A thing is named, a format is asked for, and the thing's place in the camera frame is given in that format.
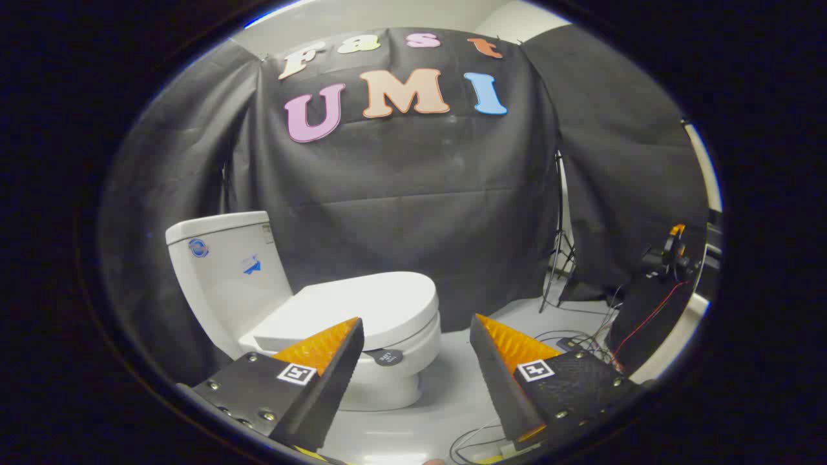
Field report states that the red cable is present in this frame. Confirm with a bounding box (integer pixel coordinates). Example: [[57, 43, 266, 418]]
[[612, 281, 691, 361]]

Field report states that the white toilet lid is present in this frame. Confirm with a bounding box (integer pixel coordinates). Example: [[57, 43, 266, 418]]
[[253, 271, 440, 367]]

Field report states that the black device with orange part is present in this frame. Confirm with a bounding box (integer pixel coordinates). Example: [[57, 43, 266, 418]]
[[642, 223, 703, 282]]

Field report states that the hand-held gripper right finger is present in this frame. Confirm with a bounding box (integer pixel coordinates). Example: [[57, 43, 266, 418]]
[[469, 314, 650, 453]]

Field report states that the bundle of floor cables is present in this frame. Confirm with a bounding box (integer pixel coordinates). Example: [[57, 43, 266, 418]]
[[449, 284, 624, 465]]

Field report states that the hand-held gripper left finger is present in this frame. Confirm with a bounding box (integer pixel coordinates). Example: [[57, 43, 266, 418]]
[[176, 316, 366, 463]]

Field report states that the dark cloth covered stand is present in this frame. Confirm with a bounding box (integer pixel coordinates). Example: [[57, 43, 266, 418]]
[[607, 270, 700, 377]]

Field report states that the white ceramic toilet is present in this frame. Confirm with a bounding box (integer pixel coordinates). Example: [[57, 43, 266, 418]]
[[165, 211, 443, 412]]

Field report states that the black tripod stand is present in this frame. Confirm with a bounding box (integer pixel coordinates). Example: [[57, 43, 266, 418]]
[[539, 152, 577, 314]]

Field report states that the white toilet seat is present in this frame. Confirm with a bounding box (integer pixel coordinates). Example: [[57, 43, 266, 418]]
[[238, 315, 443, 372]]

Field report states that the black backdrop cloth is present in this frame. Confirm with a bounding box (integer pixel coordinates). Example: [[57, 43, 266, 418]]
[[100, 26, 711, 388]]

